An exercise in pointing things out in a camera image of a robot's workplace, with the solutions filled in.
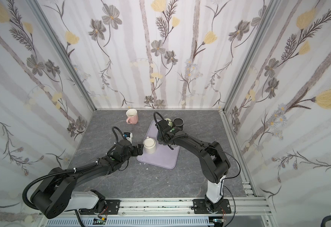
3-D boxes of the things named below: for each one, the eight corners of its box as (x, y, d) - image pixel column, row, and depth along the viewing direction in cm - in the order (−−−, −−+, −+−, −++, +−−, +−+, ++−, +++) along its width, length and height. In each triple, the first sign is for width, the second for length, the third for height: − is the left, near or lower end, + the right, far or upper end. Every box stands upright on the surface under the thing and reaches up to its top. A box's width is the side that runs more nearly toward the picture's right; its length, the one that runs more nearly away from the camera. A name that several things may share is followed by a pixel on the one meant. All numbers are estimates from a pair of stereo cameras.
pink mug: (127, 127, 110) (124, 119, 102) (129, 117, 117) (127, 108, 109) (137, 127, 110) (135, 119, 102) (139, 117, 117) (137, 108, 109)
